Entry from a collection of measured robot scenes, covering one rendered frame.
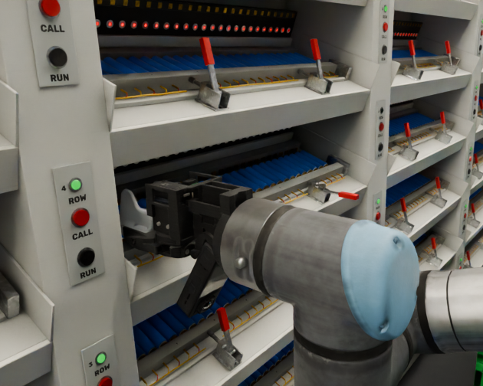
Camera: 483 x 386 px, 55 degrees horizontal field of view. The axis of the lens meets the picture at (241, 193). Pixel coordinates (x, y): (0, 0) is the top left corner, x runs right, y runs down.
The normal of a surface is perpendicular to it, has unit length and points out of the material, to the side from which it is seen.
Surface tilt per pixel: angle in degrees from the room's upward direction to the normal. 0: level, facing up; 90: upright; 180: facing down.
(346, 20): 90
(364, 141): 90
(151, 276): 21
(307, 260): 61
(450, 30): 90
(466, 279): 27
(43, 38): 90
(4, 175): 111
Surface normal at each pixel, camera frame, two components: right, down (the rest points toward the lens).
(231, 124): 0.73, 0.48
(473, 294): -0.63, -0.53
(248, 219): -0.42, -0.61
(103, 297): 0.76, 0.15
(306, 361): -0.82, 0.22
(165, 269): 0.24, -0.84
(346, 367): -0.11, 0.31
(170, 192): -0.65, 0.23
